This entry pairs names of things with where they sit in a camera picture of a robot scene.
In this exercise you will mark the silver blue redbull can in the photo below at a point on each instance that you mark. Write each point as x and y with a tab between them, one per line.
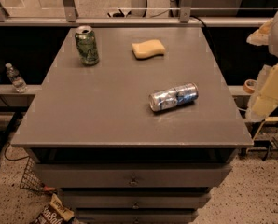
173	97

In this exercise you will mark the green soda can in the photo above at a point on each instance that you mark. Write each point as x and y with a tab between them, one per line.
86	45

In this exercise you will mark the brown snack bag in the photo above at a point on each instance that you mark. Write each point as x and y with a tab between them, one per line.
54	213

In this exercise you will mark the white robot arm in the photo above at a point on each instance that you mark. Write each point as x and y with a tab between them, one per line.
264	100

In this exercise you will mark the metal guard railing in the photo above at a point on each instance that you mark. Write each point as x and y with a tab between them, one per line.
71	13

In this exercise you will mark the grey drawer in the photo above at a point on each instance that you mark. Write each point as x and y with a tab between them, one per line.
132	175
134	200
148	216

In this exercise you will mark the yellow sponge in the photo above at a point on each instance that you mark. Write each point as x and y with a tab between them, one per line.
148	49

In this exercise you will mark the middle grey drawer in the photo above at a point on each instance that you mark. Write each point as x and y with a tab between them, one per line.
134	200

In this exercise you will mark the yellow metal stand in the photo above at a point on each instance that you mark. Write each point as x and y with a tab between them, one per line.
265	133

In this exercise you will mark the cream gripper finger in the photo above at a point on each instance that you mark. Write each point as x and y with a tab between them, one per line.
265	98

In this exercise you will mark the top grey drawer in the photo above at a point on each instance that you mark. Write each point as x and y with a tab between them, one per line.
132	175

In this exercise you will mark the grey drawer cabinet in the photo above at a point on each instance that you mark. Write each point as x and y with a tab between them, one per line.
101	114

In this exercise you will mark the bottom grey drawer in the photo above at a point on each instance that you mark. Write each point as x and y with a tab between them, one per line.
148	216

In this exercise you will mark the wire mesh basket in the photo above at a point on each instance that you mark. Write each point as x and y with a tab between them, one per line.
29	180

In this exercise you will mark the clear plastic water bottle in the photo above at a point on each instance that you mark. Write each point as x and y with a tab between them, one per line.
16	79

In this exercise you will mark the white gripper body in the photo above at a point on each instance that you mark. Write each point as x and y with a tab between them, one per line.
267	34

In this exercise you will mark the roll of tape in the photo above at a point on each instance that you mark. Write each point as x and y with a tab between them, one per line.
249	86

